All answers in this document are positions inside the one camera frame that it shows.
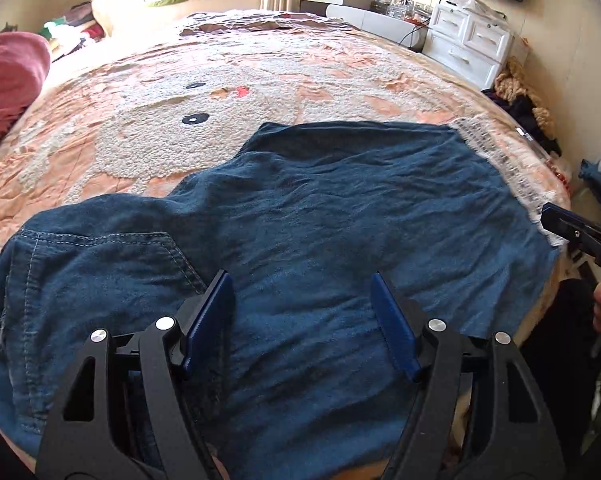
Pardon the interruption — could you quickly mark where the white drawer cabinet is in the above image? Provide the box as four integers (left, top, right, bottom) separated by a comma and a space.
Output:
423, 3, 514, 90

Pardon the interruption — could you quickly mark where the pile of folded clothes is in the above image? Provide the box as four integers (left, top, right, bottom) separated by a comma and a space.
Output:
39, 1, 105, 62

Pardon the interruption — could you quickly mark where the peach bunny bedspread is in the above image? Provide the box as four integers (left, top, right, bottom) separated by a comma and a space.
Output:
0, 29, 569, 341

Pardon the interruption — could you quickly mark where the dark clothes pile on floor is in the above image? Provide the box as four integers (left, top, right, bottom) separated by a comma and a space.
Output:
483, 56, 563, 157

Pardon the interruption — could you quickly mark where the pink crumpled blanket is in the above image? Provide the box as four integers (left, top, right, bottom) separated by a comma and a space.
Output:
0, 32, 51, 143

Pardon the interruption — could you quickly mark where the blue denim pants lace hem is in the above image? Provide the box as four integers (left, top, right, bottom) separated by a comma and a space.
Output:
0, 122, 559, 479

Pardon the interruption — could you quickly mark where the purple-grey crumpled quilt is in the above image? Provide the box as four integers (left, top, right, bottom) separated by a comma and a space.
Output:
179, 9, 352, 37

